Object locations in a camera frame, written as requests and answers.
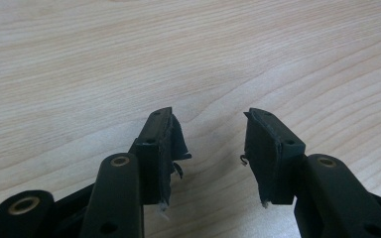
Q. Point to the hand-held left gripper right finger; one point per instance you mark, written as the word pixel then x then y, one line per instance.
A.
pixel 271 165

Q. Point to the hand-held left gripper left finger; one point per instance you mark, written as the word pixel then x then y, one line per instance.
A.
pixel 153 165

